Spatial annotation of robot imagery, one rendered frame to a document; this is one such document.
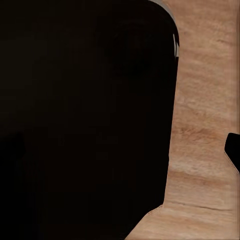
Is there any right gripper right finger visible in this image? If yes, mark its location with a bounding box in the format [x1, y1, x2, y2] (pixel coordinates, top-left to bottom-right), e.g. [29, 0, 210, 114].
[225, 133, 240, 172]

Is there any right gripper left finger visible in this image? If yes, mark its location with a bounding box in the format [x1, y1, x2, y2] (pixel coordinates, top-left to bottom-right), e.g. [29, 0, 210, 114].
[0, 133, 26, 192]

